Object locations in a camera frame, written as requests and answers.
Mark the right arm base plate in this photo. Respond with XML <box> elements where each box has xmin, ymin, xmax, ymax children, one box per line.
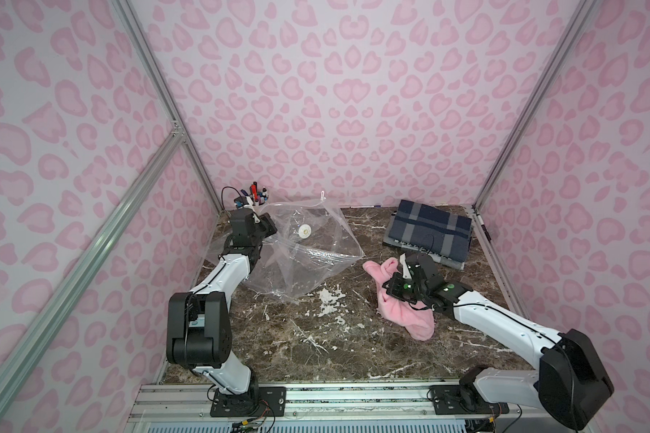
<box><xmin>426</xmin><ymin>384</ymin><xmax>510</xmax><ymax>417</ymax></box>

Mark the clear plastic vacuum bag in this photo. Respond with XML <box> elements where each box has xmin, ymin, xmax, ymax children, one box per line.
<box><xmin>203</xmin><ymin>190</ymin><xmax>367</xmax><ymax>304</ymax></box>

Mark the pink blanket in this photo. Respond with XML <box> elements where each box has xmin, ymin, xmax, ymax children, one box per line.
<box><xmin>362</xmin><ymin>257</ymin><xmax>435</xmax><ymax>341</ymax></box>

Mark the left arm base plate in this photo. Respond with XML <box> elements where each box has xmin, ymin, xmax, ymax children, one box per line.
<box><xmin>209</xmin><ymin>386</ymin><xmax>287</xmax><ymax>418</ymax></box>

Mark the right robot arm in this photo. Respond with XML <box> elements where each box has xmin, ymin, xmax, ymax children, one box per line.
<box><xmin>381</xmin><ymin>254</ymin><xmax>615</xmax><ymax>431</ymax></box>

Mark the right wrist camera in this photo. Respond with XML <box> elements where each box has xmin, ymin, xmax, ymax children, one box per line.
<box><xmin>399</xmin><ymin>253</ymin><xmax>419</xmax><ymax>280</ymax></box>

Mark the grey white checked blanket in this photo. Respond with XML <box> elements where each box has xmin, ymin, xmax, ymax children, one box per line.
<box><xmin>383</xmin><ymin>237</ymin><xmax>466</xmax><ymax>271</ymax></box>

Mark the dark blanket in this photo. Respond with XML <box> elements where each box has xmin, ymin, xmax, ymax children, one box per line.
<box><xmin>383</xmin><ymin>200</ymin><xmax>472</xmax><ymax>270</ymax></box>

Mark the white bag valve cap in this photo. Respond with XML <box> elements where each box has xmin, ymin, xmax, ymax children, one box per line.
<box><xmin>298</xmin><ymin>224</ymin><xmax>312</xmax><ymax>239</ymax></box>

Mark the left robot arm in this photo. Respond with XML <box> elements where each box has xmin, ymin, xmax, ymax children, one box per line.
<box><xmin>166</xmin><ymin>207</ymin><xmax>277</xmax><ymax>401</ymax></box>

